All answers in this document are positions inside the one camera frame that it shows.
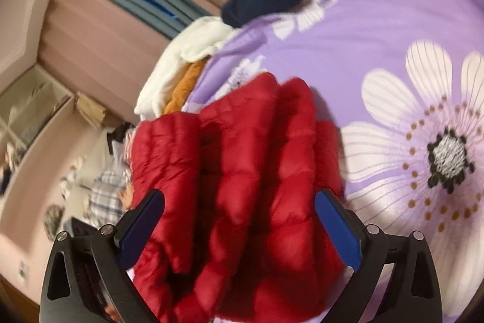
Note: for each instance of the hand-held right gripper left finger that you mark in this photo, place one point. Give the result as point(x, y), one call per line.
point(140, 228)

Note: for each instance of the orange garment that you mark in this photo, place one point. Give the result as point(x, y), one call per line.
point(185, 84)

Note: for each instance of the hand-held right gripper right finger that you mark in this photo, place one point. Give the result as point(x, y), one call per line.
point(340, 232)

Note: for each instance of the red puffer jacket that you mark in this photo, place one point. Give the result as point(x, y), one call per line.
point(245, 194)

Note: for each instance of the purple floral blanket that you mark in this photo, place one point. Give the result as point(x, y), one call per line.
point(378, 43)

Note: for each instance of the white wall socket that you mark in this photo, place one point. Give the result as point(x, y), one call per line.
point(23, 270)

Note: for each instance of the grey plaid cloth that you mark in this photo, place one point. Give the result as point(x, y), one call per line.
point(106, 190)

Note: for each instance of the cream wall shelf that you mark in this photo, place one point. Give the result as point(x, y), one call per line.
point(30, 118)

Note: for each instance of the white fleece garment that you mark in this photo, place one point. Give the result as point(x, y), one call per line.
point(170, 69)

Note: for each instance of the cream headboard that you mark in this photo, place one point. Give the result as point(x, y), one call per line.
point(45, 171)

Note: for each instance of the dark brown cloth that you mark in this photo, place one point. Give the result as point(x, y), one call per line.
point(121, 135)

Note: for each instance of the white plush toy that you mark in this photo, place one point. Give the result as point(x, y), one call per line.
point(72, 177)

